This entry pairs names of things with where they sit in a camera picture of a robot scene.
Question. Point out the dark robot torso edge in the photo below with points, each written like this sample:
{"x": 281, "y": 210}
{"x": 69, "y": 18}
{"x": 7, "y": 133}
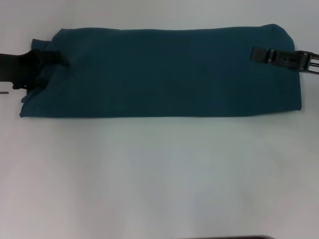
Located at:
{"x": 224, "y": 237}

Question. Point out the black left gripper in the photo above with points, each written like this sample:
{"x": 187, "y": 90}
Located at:
{"x": 20, "y": 68}

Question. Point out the teal t-shirt with FREE print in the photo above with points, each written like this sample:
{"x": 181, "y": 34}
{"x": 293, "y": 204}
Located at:
{"x": 162, "y": 74}

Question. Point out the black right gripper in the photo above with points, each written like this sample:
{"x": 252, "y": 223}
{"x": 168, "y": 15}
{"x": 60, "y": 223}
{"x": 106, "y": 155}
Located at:
{"x": 294, "y": 61}

